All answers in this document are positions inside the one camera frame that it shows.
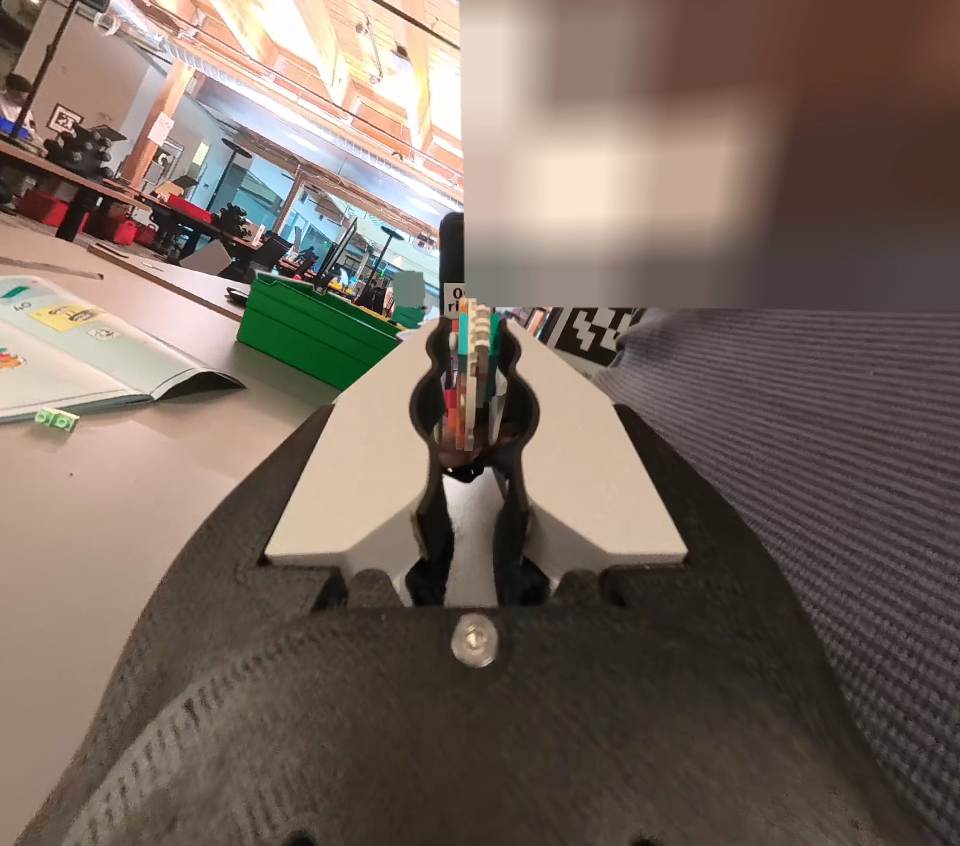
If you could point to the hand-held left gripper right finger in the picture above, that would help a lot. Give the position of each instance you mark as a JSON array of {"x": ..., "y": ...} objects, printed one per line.
[{"x": 600, "y": 486}]

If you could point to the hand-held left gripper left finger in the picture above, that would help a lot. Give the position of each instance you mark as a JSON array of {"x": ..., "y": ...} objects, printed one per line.
[{"x": 352, "y": 478}]

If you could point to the round colourful lego disc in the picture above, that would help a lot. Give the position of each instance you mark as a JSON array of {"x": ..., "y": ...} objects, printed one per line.
[{"x": 469, "y": 373}]

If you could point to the lego instruction booklet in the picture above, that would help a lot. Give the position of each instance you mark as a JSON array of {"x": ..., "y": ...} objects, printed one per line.
[{"x": 90, "y": 351}]

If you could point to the light green lego brick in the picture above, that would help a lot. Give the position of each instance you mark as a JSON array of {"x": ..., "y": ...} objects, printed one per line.
[{"x": 56, "y": 419}]

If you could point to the black floor lamp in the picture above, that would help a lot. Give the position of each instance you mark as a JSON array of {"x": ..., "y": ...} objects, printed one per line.
[
  {"x": 236, "y": 178},
  {"x": 394, "y": 246}
]

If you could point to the black framed marker sign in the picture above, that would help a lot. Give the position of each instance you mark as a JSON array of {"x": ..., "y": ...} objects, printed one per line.
[{"x": 592, "y": 336}]

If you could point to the green plastic bin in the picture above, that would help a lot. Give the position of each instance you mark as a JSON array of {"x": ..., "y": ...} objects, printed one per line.
[{"x": 315, "y": 328}]

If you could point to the black knobby equipment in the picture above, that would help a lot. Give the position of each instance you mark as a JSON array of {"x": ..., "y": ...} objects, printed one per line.
[{"x": 82, "y": 152}]

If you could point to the wooden desk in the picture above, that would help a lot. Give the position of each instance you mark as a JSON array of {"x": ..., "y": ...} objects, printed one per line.
[{"x": 67, "y": 175}]

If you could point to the red plastic bin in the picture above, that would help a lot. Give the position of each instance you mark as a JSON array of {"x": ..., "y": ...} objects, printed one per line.
[{"x": 52, "y": 208}]

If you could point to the small marker sign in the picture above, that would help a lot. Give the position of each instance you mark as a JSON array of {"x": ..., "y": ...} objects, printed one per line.
[{"x": 65, "y": 117}]

